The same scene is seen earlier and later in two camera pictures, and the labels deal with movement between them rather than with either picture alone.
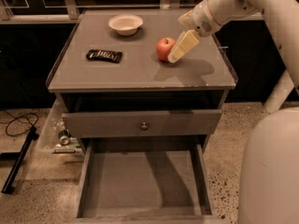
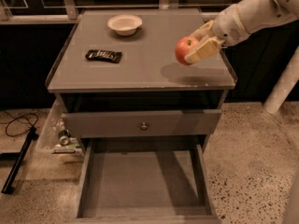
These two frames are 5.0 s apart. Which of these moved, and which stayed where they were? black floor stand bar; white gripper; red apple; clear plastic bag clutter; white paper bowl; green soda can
Moved: white gripper; red apple
Stayed: black floor stand bar; green soda can; clear plastic bag clutter; white paper bowl
